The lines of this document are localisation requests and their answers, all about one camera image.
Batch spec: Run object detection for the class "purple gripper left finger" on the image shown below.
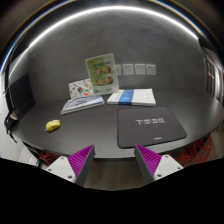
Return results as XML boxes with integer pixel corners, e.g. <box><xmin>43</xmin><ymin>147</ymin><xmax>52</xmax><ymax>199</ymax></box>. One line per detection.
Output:
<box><xmin>46</xmin><ymin>145</ymin><xmax>95</xmax><ymax>187</ymax></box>

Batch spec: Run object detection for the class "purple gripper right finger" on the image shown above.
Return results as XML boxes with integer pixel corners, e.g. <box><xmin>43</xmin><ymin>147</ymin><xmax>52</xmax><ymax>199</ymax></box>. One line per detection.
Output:
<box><xmin>134</xmin><ymin>144</ymin><xmax>183</xmax><ymax>184</ymax></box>

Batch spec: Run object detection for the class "black mouse pad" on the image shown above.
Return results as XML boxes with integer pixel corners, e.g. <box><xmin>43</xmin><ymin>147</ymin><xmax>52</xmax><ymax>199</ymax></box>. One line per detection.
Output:
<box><xmin>117</xmin><ymin>107</ymin><xmax>187</xmax><ymax>149</ymax></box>

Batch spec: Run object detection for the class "yellow computer mouse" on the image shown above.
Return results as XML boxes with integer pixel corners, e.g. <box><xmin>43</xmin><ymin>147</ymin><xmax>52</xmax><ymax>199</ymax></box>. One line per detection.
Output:
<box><xmin>45</xmin><ymin>120</ymin><xmax>61</xmax><ymax>132</ymax></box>

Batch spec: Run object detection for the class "striped grey book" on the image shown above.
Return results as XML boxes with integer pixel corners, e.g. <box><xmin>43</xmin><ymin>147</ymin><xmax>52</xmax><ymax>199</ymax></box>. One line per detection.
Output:
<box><xmin>60</xmin><ymin>95</ymin><xmax>105</xmax><ymax>115</ymax></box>

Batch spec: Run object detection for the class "white and blue book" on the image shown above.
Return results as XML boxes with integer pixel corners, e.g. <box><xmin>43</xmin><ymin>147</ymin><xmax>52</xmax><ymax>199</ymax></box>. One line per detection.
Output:
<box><xmin>107</xmin><ymin>89</ymin><xmax>156</xmax><ymax>106</ymax></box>

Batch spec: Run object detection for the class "small colourful food card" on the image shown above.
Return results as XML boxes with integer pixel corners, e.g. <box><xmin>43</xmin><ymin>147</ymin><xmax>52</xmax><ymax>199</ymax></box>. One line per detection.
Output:
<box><xmin>69</xmin><ymin>79</ymin><xmax>93</xmax><ymax>98</ymax></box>

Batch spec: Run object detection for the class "black monitor screen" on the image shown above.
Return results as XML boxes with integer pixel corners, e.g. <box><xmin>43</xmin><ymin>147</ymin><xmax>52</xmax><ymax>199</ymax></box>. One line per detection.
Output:
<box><xmin>9</xmin><ymin>75</ymin><xmax>36</xmax><ymax>120</ymax></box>

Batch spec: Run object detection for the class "green food poster card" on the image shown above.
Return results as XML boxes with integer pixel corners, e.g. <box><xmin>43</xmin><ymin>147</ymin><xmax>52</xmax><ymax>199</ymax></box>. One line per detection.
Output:
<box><xmin>85</xmin><ymin>53</ymin><xmax>119</xmax><ymax>95</ymax></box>

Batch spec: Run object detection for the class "red wire chair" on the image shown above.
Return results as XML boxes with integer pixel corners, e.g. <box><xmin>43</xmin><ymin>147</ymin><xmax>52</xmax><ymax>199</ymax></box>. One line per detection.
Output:
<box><xmin>176</xmin><ymin>136</ymin><xmax>212</xmax><ymax>167</ymax></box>
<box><xmin>39</xmin><ymin>151</ymin><xmax>58</xmax><ymax>165</ymax></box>

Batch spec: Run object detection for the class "white wall switch plate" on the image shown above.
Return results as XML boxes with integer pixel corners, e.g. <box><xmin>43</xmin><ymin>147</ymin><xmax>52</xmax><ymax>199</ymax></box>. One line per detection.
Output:
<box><xmin>122</xmin><ymin>64</ymin><xmax>134</xmax><ymax>75</ymax></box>
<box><xmin>135</xmin><ymin>64</ymin><xmax>146</xmax><ymax>75</ymax></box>
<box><xmin>146</xmin><ymin>64</ymin><xmax>156</xmax><ymax>75</ymax></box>
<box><xmin>114</xmin><ymin>64</ymin><xmax>122</xmax><ymax>76</ymax></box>

